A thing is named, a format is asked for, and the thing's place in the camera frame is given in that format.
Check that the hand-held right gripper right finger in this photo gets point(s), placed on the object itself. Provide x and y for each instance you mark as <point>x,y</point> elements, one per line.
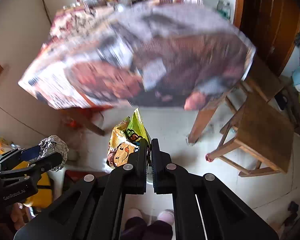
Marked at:
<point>160,160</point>

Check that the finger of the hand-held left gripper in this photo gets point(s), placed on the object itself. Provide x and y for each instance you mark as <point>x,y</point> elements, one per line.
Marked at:
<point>45,162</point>
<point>30,153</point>

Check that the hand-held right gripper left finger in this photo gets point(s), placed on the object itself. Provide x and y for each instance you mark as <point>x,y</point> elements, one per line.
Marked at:
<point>141,160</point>

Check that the foil ball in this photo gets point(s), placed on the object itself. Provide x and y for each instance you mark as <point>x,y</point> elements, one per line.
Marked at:
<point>55,147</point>

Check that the yellow green snack wrapper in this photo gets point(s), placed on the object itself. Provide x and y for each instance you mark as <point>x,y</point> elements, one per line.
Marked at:
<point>126,142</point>

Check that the person's left hand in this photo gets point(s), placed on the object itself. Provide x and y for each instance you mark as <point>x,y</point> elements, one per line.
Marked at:
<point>18,215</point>

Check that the yellow plastic bag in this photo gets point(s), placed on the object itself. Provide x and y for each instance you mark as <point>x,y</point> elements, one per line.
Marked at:
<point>41,193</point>

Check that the pink slipper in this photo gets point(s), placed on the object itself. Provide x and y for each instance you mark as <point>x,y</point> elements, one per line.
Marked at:
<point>166,215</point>
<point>135,215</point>

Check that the person's dark pants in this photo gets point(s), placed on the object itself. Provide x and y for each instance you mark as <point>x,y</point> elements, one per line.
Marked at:
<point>146,230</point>

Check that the printed newspaper pattern tablecloth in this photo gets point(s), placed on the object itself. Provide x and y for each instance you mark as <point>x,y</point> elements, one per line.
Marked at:
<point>145,55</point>

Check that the wooden stool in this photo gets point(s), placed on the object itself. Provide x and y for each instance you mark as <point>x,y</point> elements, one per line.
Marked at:
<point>262,130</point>

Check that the low wooden side table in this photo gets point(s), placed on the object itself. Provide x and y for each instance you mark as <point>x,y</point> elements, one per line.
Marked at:
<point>262,80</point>

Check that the thin wooden stick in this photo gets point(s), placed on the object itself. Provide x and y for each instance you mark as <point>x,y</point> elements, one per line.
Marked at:
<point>46,8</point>

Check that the dark wooden door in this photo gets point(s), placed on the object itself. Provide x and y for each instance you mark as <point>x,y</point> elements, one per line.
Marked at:
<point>270,25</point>

